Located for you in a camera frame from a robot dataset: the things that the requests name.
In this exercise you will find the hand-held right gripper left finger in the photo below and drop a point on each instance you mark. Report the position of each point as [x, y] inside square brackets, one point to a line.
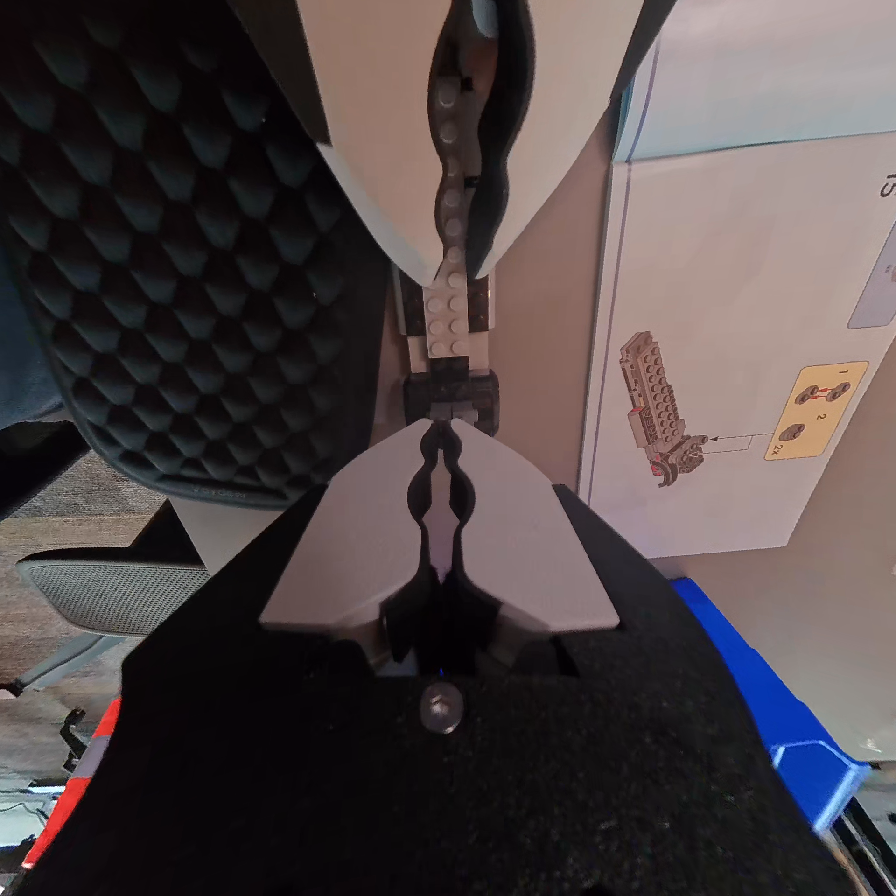
[336, 553]

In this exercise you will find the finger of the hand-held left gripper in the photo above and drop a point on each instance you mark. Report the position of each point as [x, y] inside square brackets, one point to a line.
[567, 84]
[378, 119]

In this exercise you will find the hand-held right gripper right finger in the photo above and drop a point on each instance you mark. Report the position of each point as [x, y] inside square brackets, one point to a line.
[535, 553]

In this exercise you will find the grey and black lego vehicle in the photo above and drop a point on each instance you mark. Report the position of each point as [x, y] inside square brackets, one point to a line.
[441, 329]

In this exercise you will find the lego instruction booklet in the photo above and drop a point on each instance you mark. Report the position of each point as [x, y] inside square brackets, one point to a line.
[700, 280]

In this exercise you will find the blue plastic bin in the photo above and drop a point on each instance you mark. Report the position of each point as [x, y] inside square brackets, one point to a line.
[791, 742]

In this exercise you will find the grey mesh office chair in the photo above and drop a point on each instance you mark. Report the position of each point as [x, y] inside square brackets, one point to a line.
[119, 591]

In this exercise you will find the black honeycomb seat cushion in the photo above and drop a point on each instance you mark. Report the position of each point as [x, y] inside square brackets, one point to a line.
[175, 245]

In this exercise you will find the orange safety vest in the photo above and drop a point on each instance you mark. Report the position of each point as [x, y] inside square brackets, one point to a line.
[49, 840]

